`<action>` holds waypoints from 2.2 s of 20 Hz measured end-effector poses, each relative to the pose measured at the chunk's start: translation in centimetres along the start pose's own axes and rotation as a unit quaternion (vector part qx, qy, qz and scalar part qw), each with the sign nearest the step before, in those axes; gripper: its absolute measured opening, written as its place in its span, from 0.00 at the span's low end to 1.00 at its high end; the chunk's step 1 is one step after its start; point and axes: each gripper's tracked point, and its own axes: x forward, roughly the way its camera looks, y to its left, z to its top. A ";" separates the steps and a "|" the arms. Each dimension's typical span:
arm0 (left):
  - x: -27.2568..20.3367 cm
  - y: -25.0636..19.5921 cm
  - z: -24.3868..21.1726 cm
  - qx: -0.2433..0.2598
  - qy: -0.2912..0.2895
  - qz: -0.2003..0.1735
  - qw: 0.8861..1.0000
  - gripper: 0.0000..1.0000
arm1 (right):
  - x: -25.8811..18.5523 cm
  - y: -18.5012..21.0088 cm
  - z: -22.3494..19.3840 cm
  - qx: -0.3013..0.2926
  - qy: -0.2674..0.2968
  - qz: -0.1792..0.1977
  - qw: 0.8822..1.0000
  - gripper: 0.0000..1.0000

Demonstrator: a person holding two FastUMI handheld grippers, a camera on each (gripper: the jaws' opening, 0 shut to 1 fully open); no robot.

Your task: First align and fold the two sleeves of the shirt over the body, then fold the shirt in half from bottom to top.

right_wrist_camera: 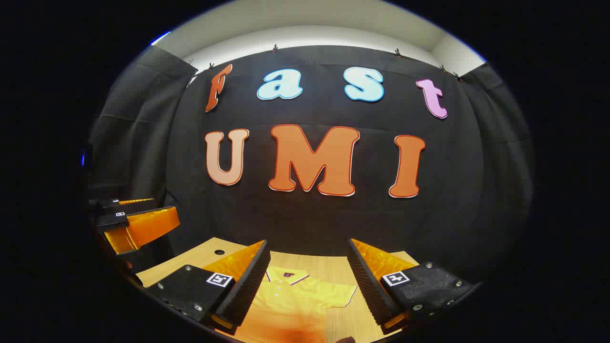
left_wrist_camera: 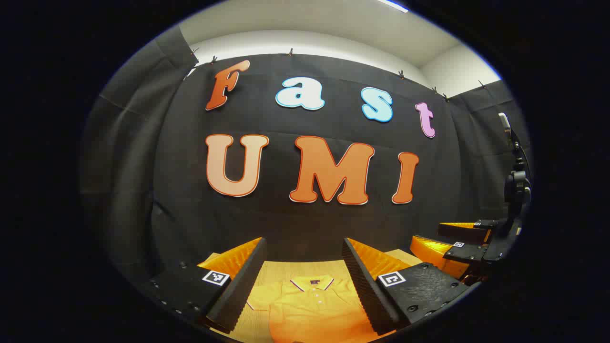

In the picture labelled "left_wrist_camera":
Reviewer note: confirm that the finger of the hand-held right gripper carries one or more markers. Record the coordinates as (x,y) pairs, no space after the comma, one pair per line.
(433,252)
(464,232)

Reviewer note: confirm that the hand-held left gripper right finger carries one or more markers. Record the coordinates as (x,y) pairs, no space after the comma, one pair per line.
(367,290)

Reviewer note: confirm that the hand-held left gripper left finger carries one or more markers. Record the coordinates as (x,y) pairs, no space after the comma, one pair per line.
(243,286)

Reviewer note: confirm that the orange polo T-shirt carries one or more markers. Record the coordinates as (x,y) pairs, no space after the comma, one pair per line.
(310,314)

